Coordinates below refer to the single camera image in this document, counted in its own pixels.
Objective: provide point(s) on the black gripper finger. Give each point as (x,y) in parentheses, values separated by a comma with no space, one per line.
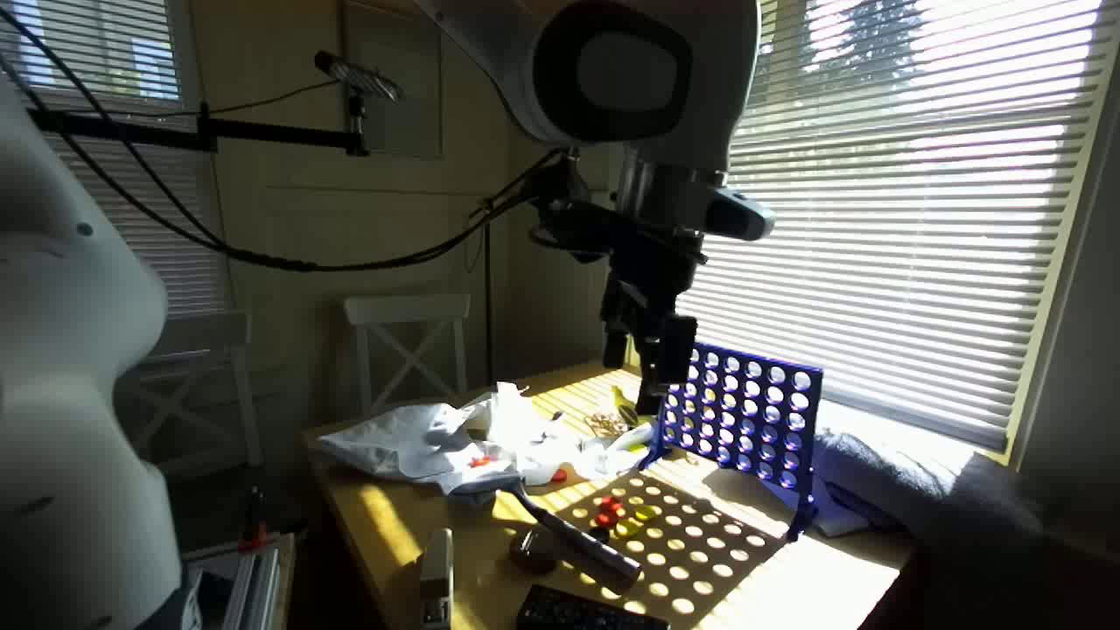
(614,343)
(666,368)

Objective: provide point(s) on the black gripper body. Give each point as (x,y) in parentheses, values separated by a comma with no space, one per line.
(650,274)

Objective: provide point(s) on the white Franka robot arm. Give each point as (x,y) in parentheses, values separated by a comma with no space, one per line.
(703,71)

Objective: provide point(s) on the crumpled white cloth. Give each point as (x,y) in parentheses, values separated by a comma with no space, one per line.
(409,443)

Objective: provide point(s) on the blue striped folded cloth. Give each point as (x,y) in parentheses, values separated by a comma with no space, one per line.
(897,475)

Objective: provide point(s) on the yellow snack packet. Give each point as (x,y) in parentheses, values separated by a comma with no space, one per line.
(627,410)

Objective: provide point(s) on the blue connect four grid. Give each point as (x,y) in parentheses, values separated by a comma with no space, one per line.
(746,408)

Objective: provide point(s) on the red game disc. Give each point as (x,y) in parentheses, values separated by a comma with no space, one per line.
(606,504)
(600,522)

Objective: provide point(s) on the white cross-back chair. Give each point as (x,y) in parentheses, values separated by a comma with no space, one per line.
(409,309)
(197,350)

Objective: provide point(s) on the small dark bowl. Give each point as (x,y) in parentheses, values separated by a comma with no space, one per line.
(538,552)

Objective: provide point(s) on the large white window blinds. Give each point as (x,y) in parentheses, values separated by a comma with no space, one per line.
(934,212)

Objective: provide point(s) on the small white window blinds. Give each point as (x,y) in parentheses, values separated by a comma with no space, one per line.
(106,56)

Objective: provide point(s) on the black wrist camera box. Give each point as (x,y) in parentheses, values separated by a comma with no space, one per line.
(737,217)

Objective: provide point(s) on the black camera boom stand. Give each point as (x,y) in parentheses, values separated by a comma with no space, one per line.
(176,133)

